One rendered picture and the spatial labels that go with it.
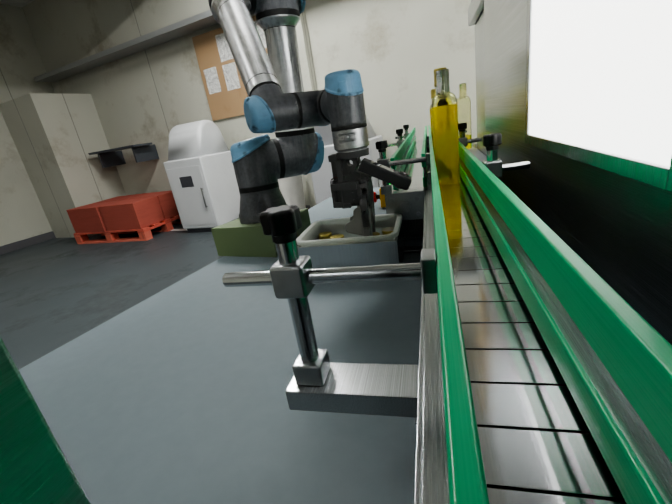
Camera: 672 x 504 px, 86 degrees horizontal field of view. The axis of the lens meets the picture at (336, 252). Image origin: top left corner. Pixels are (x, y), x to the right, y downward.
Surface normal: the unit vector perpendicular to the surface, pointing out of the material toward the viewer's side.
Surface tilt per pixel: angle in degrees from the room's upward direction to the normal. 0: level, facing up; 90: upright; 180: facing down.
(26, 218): 90
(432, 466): 0
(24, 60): 90
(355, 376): 0
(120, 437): 0
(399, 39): 90
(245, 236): 90
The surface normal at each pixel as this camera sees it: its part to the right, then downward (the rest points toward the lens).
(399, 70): -0.41, 0.36
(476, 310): -0.15, -0.93
